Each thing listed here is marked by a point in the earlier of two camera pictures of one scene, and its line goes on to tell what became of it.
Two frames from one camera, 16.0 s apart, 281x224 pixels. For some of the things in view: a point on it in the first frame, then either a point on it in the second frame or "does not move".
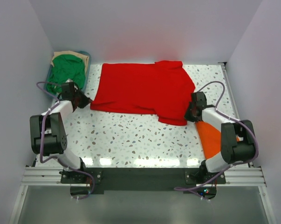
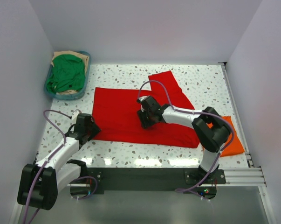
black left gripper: [83, 101] -> [91, 131]
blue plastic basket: [87, 78] does not move
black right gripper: [190, 114] -> [144, 119]
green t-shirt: [64, 67] does not move
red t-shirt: [163, 88] -> [115, 114]
